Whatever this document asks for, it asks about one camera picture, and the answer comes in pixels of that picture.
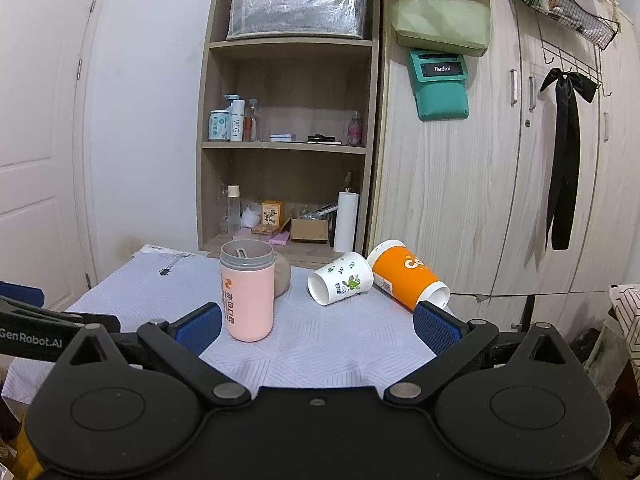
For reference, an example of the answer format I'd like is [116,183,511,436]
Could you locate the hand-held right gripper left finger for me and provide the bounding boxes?
[55,302,251,411]

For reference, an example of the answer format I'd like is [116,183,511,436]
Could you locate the pink cup grey lid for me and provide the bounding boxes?
[219,240,277,343]

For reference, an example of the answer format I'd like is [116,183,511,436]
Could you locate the white paper cup green print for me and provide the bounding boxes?
[307,251,375,307]

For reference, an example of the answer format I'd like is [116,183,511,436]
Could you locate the paper towel roll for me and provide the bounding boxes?
[332,191,361,253]

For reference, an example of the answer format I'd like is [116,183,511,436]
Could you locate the white patterned tablecloth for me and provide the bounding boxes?
[2,245,456,406]

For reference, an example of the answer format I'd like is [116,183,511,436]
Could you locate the white door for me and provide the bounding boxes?
[0,0,108,311]

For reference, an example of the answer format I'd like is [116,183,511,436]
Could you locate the black ribbon bow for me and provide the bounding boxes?
[539,67,598,251]

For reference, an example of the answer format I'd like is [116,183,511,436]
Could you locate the black wire rack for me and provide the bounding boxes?
[506,0,621,97]

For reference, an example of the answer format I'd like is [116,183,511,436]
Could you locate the grey-brown round object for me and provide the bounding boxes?
[272,255,293,297]

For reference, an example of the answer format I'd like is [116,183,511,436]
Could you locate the teal and white jar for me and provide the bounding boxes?
[208,110,232,142]

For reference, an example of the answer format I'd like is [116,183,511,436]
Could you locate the wooden wardrobe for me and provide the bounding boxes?
[367,0,640,311]

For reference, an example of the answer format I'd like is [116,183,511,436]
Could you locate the cardboard box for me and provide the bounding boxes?
[290,215,331,244]

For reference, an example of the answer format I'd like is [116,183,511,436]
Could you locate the yellow floral box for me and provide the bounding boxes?
[261,200,286,228]

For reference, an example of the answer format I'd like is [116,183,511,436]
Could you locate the white pump bottle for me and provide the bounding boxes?
[223,94,247,142]

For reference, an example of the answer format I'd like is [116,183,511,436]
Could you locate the silver plastic-wrapped box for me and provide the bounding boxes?
[226,0,368,42]

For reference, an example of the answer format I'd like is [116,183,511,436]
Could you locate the clear bottle reddish liquid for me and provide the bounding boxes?
[245,99,261,142]

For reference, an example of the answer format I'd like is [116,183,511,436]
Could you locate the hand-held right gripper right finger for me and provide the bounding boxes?
[384,301,586,406]

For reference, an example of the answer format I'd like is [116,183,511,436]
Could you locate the wooden shelf unit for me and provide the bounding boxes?
[196,0,383,268]

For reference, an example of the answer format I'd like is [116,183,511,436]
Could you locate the green fabric bag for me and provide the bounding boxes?
[390,0,492,58]

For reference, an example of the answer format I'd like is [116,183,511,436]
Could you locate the white printed paper sheet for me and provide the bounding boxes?
[131,244,219,277]

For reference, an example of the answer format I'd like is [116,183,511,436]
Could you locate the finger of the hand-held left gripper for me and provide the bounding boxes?
[0,296,85,327]
[0,281,46,310]

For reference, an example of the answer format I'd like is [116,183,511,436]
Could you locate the clear glass bottle cream cap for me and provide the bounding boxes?
[226,185,242,237]

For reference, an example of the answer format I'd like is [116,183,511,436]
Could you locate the patterned white box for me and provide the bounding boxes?
[607,285,640,356]

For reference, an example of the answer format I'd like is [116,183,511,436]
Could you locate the orange paper cup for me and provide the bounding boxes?
[366,239,451,312]

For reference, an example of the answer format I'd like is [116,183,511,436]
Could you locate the teal pouch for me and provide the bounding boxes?
[406,49,471,122]

